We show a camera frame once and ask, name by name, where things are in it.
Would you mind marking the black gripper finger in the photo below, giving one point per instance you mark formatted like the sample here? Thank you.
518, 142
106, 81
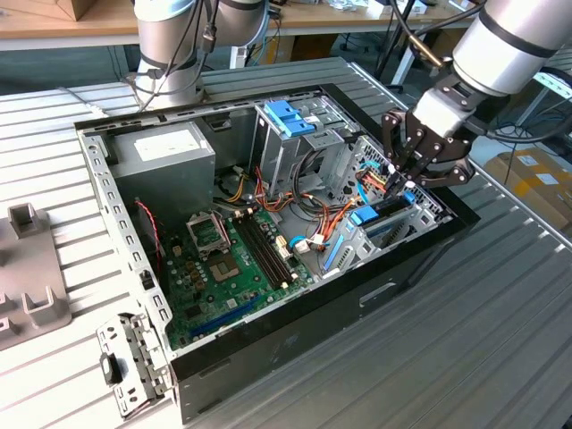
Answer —
391, 134
451, 174

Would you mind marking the hard disk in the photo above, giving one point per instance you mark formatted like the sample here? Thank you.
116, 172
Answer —
364, 216

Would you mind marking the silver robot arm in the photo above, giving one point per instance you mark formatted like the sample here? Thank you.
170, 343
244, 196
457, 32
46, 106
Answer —
505, 49

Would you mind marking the grey metal disk bay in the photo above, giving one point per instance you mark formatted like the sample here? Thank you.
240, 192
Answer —
357, 250

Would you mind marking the labelled brown cardboard box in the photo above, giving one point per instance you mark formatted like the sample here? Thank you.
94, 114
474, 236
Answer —
527, 187

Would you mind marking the black tripod stand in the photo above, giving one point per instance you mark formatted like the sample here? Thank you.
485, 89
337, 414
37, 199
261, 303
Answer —
392, 42

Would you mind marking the blue plastic drive latch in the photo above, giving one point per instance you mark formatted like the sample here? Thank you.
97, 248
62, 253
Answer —
290, 120

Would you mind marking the grey metal drive cage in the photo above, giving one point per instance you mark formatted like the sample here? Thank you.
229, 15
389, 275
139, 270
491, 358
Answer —
277, 156

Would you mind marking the black RAM slot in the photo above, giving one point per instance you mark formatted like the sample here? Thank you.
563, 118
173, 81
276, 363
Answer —
270, 246
257, 252

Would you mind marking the black open PC case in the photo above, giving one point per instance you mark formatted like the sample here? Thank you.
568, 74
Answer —
313, 339

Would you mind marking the grey power supply unit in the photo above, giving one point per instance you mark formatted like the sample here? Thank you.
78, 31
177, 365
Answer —
165, 179

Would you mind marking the blue expansion slot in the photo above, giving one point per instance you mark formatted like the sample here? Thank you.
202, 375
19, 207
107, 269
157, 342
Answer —
223, 318

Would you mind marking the green motherboard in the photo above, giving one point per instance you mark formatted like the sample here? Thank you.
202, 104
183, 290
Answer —
210, 308

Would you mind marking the metal expansion card retainer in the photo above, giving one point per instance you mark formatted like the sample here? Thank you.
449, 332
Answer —
134, 357

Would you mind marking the black latch tab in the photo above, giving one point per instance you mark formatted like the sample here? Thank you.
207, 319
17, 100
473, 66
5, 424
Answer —
111, 368

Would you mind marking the grey parts rack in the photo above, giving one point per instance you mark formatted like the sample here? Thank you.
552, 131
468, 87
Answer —
27, 268

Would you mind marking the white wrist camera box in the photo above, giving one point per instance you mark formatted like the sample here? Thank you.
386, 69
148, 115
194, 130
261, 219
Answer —
435, 111

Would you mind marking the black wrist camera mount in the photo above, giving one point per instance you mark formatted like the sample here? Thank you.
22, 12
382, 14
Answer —
451, 87

